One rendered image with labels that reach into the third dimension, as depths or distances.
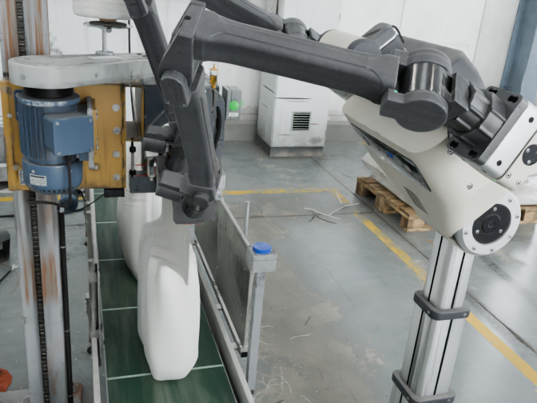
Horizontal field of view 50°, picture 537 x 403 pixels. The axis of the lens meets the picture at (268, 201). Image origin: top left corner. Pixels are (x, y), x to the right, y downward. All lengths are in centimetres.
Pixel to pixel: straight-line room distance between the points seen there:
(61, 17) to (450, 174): 362
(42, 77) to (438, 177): 93
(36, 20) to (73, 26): 268
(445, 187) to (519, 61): 629
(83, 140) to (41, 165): 14
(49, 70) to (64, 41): 296
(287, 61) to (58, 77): 75
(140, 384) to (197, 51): 136
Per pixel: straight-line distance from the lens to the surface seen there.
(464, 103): 91
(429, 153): 109
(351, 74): 88
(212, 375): 207
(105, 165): 178
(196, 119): 105
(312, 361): 281
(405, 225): 433
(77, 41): 444
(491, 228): 136
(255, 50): 88
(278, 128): 557
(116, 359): 215
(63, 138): 147
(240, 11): 139
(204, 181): 121
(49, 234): 192
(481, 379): 298
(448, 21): 688
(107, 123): 174
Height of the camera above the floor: 167
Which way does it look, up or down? 22 degrees down
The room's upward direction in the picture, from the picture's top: 5 degrees clockwise
